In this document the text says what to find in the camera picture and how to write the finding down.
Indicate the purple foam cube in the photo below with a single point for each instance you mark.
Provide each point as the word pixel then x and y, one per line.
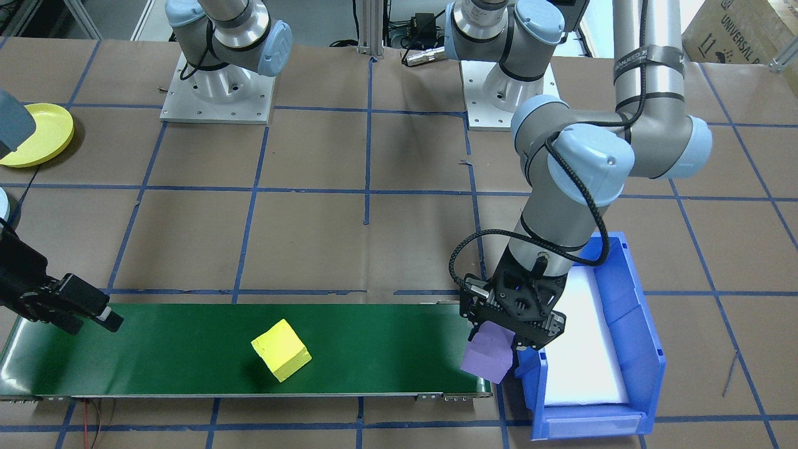
pixel 489 362

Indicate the aluminium profile bar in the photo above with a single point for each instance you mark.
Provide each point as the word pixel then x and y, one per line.
pixel 787 62

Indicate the pale blue plate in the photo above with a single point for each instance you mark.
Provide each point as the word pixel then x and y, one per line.
pixel 3 202

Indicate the yellow foam cube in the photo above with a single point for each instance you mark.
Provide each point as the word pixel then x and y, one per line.
pixel 280 352

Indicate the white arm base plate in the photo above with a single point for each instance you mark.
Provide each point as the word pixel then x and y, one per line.
pixel 249 112
pixel 483 118

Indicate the white foam pad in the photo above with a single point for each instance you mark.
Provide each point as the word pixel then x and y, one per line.
pixel 586 362

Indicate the blue plastic storage bin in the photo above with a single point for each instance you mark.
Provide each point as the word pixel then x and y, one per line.
pixel 639 368

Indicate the black power adapter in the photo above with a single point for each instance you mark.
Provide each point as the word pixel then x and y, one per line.
pixel 424 22

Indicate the aluminium profile post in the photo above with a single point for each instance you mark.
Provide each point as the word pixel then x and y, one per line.
pixel 372 31

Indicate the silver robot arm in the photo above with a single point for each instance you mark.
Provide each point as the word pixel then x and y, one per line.
pixel 230 37
pixel 542 218

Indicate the yellow plate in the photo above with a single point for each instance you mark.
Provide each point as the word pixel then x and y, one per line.
pixel 50 134

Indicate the silver cylindrical connector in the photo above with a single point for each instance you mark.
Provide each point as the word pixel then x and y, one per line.
pixel 424 56

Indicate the brown cardboard box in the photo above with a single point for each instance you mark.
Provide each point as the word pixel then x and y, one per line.
pixel 748 25

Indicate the green conveyor belt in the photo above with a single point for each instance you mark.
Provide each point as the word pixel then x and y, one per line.
pixel 187 349

